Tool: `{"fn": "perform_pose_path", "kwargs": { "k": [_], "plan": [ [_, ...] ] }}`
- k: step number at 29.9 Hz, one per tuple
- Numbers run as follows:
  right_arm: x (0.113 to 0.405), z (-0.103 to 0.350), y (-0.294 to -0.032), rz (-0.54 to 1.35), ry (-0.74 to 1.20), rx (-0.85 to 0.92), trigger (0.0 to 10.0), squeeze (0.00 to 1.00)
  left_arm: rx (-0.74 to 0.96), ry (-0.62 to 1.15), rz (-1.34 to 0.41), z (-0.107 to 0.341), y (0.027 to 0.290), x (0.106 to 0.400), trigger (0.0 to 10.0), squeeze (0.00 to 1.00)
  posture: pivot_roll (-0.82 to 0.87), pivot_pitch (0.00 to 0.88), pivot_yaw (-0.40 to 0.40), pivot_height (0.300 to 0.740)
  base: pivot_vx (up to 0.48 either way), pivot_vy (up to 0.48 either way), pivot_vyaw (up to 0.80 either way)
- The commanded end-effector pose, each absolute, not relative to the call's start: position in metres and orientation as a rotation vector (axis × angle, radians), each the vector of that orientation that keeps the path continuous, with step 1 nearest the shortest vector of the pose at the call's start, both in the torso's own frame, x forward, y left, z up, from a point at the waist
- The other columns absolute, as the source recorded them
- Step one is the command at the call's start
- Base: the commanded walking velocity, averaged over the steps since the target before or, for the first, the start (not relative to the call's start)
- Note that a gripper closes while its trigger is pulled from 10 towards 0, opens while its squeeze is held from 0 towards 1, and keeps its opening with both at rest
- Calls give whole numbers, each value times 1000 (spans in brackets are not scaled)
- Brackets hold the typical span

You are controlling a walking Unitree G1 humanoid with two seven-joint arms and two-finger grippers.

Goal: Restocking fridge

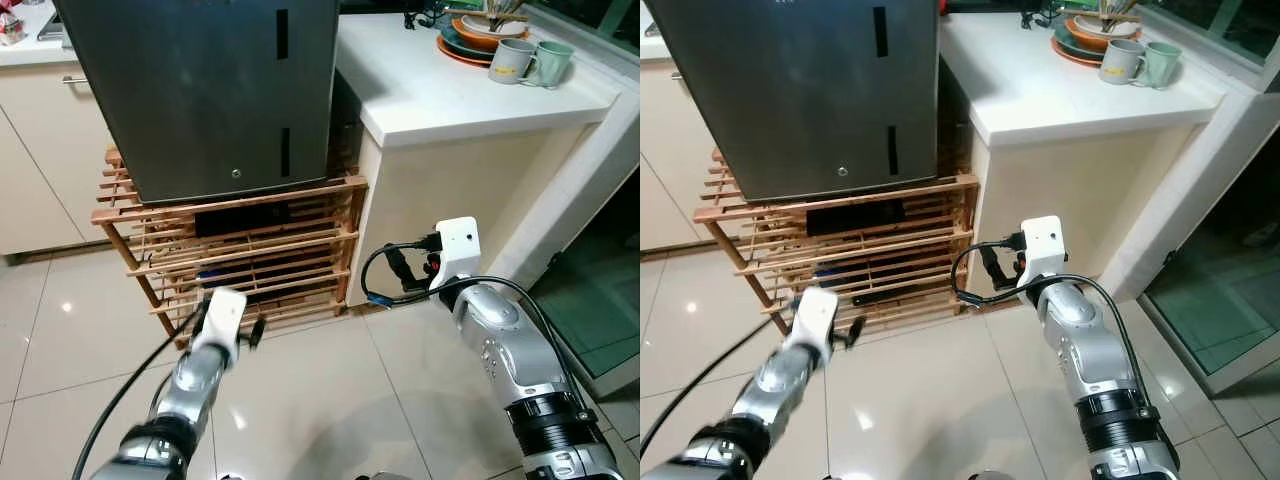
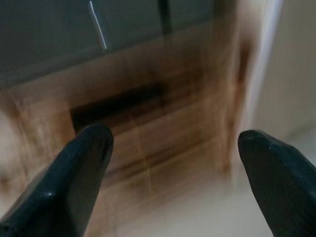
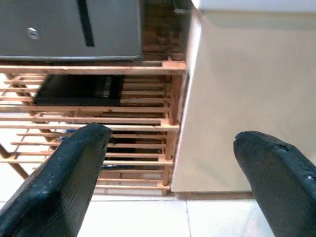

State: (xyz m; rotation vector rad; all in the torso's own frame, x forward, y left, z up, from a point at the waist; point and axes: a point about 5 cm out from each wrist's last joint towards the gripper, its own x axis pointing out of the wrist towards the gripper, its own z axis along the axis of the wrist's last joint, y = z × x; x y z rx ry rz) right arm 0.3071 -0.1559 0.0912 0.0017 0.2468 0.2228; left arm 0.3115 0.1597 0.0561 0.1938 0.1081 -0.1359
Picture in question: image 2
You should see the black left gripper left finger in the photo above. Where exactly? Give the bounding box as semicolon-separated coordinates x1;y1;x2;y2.
0;123;115;237

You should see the wooden slatted rack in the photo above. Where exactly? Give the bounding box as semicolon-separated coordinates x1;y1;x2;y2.
0;23;250;237

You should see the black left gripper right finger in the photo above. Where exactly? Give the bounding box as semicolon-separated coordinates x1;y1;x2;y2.
237;129;316;237

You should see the white mini fridge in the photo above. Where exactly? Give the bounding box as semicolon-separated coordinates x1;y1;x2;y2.
0;0;215;86

